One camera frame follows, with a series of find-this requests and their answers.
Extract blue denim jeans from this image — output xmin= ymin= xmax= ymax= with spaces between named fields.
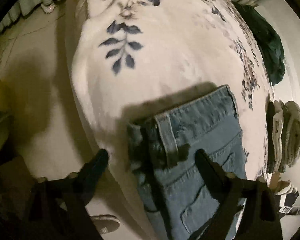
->
xmin=127 ymin=85 xmax=246 ymax=239

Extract floral bed sheet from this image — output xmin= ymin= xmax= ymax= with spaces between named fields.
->
xmin=66 ymin=0 xmax=273 ymax=239

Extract black white jacket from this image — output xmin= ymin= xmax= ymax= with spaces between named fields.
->
xmin=274 ymin=185 xmax=300 ymax=219

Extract stack of folded clothes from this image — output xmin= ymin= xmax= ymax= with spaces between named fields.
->
xmin=266 ymin=100 xmax=288 ymax=174

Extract dark green velvet blanket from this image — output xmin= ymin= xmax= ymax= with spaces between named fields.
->
xmin=233 ymin=2 xmax=286 ymax=86

